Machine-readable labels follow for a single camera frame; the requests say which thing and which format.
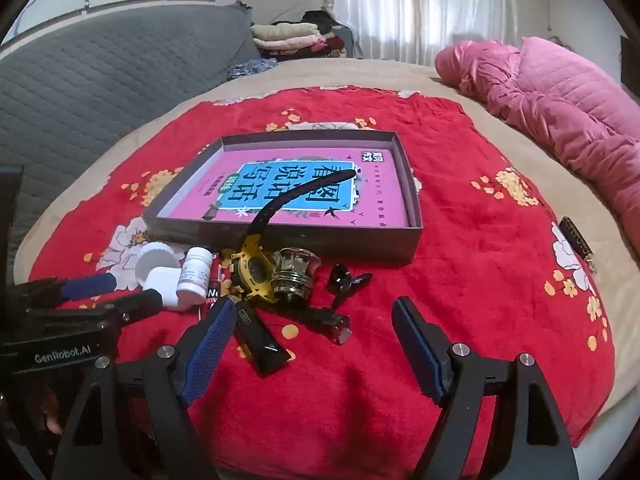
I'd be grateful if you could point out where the small black clip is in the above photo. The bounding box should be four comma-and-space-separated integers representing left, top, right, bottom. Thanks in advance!
326, 263, 373, 311

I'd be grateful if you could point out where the white pill bottle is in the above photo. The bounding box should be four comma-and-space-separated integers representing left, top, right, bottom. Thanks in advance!
176, 247, 214, 310

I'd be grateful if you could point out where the white curtain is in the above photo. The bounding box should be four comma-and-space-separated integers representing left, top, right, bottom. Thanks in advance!
329, 0, 518, 65

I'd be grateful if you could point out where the red floral blanket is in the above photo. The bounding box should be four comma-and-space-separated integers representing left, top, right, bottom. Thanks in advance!
30, 87, 615, 479

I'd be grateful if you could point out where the blanket brand label tag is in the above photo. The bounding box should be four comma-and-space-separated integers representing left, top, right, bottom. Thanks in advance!
559, 217, 598, 274

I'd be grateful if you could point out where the black rectangular lighter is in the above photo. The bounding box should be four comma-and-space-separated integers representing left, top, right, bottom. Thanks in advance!
235, 301, 291, 376

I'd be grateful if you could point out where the blue patterned cloth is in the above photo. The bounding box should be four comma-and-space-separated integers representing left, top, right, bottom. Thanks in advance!
228, 58, 278, 80

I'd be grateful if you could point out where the grey shallow cardboard box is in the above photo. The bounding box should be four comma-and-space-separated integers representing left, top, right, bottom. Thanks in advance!
142, 129, 423, 262

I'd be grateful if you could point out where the pink Chinese workbook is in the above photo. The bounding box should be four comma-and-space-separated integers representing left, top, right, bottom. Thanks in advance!
164, 146, 411, 229

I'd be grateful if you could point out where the white earbuds case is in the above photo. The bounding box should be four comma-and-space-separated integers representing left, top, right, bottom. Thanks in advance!
143, 266, 192, 312

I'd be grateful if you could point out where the stack of folded clothes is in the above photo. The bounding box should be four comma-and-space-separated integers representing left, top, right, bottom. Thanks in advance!
250, 10, 356, 62

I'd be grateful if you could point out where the pink quilted jacket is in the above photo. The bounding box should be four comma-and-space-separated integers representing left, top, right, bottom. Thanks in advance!
435, 37, 639, 247

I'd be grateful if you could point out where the yellow black wristwatch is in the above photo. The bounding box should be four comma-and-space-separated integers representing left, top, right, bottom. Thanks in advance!
231, 169, 356, 344

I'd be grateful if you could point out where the brass metal knob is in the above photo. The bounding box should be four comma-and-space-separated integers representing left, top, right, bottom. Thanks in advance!
270, 247, 321, 302

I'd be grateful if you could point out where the white jar lid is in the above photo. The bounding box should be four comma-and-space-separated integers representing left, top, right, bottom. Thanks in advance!
134, 242, 182, 286

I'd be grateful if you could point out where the black television screen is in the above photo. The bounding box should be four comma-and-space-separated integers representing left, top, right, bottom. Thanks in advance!
620, 36, 640, 93

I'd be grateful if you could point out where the grey quilted sofa cover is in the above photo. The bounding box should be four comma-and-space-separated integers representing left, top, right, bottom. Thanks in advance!
1, 2, 258, 255

